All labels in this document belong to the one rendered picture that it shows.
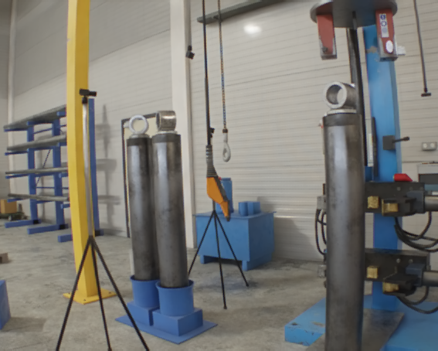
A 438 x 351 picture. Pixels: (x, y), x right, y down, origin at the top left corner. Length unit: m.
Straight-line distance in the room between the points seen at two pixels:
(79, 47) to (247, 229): 2.66
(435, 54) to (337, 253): 2.94
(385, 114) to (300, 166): 2.25
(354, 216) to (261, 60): 3.59
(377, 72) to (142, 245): 2.16
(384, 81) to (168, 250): 1.95
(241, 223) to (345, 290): 2.60
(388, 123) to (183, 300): 1.93
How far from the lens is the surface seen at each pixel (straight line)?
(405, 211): 2.38
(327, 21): 2.62
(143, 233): 3.07
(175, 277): 2.90
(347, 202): 2.05
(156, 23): 6.92
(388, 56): 2.55
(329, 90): 2.17
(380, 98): 2.91
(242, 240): 4.59
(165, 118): 2.84
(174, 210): 2.81
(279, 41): 5.25
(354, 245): 2.10
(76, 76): 3.91
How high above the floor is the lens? 1.24
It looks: 1 degrees down
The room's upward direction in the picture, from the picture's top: 3 degrees counter-clockwise
